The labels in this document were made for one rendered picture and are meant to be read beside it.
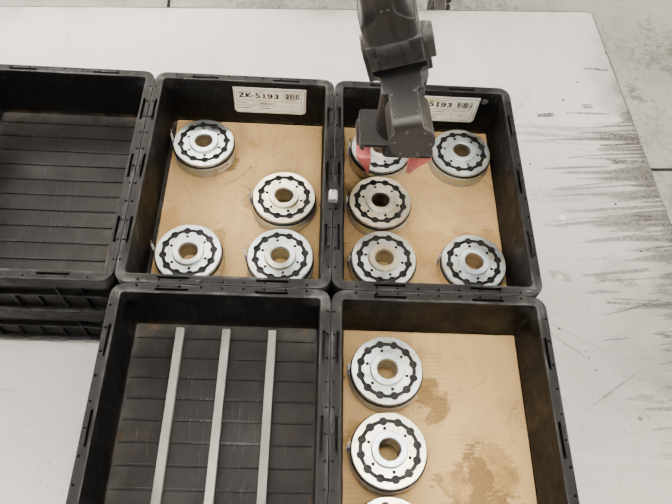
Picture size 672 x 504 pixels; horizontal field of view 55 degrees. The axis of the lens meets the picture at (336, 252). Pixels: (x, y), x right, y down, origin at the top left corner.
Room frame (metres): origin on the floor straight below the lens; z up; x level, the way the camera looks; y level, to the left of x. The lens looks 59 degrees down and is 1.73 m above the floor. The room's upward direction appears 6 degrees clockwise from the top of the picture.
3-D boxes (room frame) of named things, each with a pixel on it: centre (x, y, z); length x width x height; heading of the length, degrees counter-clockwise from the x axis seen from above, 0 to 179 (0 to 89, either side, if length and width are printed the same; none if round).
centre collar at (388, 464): (0.22, -0.10, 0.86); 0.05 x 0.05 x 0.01
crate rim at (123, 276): (0.60, 0.17, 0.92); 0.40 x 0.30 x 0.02; 5
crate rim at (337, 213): (0.63, -0.13, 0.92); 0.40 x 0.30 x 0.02; 5
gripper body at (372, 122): (0.62, -0.06, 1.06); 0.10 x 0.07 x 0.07; 96
